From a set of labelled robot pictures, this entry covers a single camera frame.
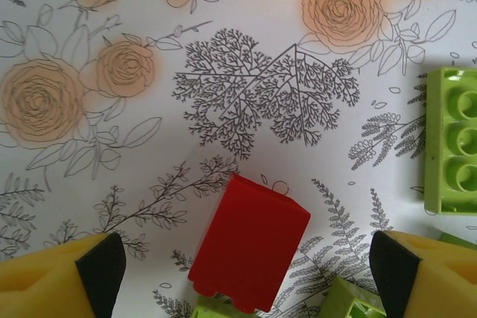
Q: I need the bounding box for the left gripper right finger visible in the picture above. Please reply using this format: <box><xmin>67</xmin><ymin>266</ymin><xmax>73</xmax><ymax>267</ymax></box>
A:
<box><xmin>370</xmin><ymin>229</ymin><xmax>477</xmax><ymax>318</ymax></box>

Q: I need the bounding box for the floral patterned table cover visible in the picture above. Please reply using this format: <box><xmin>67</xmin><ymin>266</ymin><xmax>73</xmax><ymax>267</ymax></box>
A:
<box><xmin>0</xmin><ymin>0</ymin><xmax>477</xmax><ymax>318</ymax></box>

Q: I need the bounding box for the red sloped lego block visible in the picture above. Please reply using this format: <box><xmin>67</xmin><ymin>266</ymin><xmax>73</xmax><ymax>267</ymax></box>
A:
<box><xmin>187</xmin><ymin>172</ymin><xmax>312</xmax><ymax>314</ymax></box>

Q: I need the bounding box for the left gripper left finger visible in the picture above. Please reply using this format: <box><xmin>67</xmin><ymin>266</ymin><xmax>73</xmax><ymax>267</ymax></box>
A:
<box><xmin>0</xmin><ymin>231</ymin><xmax>127</xmax><ymax>318</ymax></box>

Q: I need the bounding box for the large green lego brick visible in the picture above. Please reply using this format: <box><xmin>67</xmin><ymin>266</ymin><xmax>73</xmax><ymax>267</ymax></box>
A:
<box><xmin>423</xmin><ymin>66</ymin><xmax>477</xmax><ymax>214</ymax></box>

